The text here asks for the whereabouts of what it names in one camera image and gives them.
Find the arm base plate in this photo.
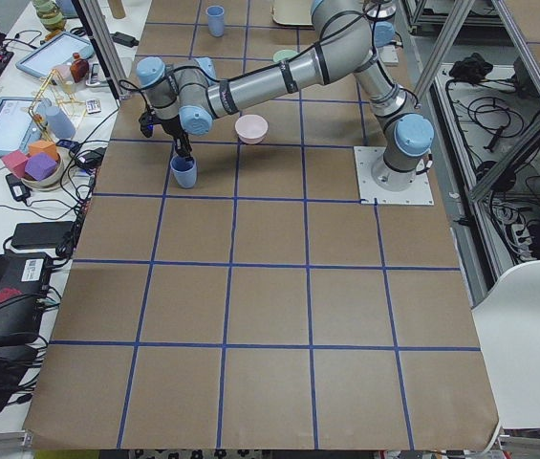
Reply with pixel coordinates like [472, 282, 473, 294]
[354, 146, 434, 206]

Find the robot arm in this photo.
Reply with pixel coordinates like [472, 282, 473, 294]
[136, 1, 435, 192]

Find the pink bowl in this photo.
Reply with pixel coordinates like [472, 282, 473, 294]
[234, 114, 269, 144]

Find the aluminium frame post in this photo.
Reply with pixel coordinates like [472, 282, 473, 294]
[73, 0, 126, 100]

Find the blue cup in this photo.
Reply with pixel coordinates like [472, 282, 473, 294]
[205, 5, 225, 37]
[170, 156, 197, 189]

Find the black power adapter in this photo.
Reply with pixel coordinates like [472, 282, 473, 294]
[111, 32, 139, 48]

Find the green bowl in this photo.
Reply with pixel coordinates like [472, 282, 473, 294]
[272, 49, 297, 63]

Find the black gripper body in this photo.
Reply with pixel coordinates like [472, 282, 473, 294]
[162, 117, 188, 148]

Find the black computer box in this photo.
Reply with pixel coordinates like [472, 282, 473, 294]
[0, 252, 52, 347]

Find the teach pendant tablet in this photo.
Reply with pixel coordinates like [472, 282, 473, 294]
[15, 32, 95, 77]
[0, 97, 42, 158]

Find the white chair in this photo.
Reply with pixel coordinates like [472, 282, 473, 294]
[472, 261, 540, 429]

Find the bowl of coloured blocks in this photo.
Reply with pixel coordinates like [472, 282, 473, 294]
[1, 140, 65, 191]

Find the wooden cup rack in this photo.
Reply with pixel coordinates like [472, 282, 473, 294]
[28, 68, 86, 140]

